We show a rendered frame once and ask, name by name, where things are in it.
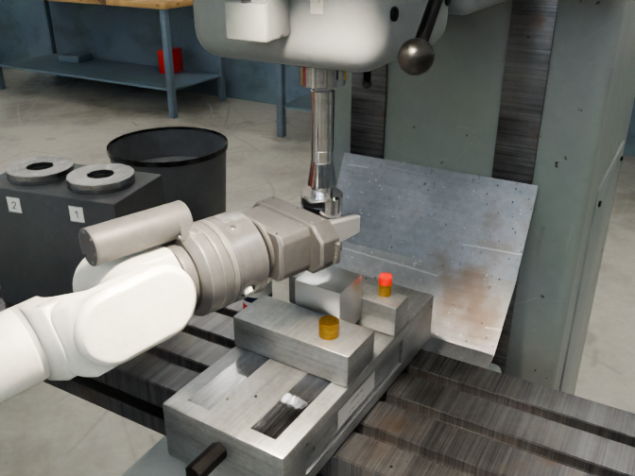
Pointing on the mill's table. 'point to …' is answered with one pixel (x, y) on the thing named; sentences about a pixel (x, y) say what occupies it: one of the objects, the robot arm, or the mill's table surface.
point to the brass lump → (329, 328)
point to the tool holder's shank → (322, 142)
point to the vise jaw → (303, 340)
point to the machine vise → (293, 396)
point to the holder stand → (60, 218)
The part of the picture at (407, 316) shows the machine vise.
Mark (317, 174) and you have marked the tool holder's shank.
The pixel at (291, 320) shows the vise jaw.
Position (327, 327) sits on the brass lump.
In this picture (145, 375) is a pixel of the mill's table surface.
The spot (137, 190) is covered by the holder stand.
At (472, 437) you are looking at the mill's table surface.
